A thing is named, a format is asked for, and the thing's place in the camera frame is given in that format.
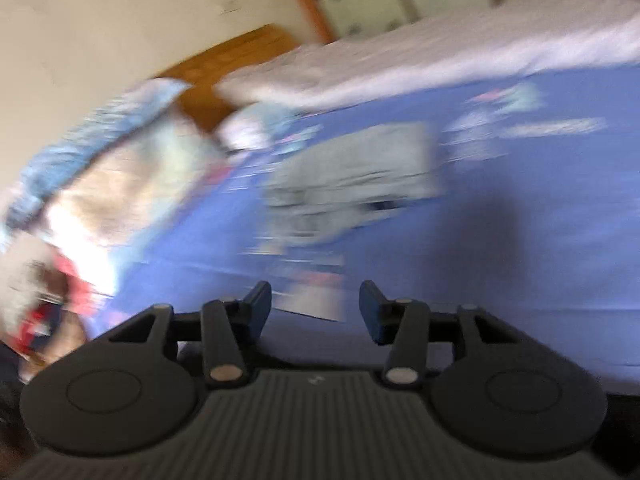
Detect white blue patterned cloth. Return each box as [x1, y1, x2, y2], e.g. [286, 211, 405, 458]
[217, 101, 303, 155]

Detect grey pants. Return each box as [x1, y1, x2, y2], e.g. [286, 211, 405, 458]
[261, 121, 445, 247]

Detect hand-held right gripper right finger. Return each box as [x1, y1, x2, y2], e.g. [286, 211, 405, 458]
[359, 280, 522, 389]

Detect wooden headboard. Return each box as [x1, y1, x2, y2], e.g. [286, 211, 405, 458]
[154, 23, 302, 135]

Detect pale pink quilt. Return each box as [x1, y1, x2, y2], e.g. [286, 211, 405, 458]
[215, 0, 640, 117]

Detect red white cloth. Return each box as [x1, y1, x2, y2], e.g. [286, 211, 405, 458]
[0, 247, 113, 378]

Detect light blue patterned pillow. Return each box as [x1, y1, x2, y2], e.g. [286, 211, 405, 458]
[0, 77, 236, 313]

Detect blue printed bedsheet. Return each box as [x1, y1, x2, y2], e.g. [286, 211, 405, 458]
[85, 62, 640, 396]

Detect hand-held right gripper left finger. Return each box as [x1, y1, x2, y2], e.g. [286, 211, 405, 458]
[106, 281, 250, 389]

